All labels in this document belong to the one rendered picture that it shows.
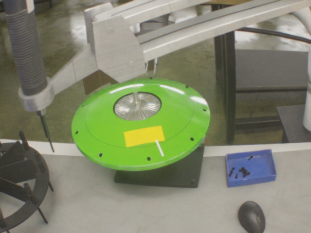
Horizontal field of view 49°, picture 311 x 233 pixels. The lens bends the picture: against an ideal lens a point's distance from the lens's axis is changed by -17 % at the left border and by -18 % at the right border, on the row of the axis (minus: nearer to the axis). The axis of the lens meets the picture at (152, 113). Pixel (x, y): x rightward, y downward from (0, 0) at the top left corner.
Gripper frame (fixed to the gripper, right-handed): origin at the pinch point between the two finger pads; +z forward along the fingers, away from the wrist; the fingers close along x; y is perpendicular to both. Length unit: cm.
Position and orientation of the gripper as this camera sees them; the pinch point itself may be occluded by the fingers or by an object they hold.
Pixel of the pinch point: (150, 75)
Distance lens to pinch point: 100.6
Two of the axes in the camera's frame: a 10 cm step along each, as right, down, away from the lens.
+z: -1.0, 9.5, -2.9
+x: 9.8, 0.4, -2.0
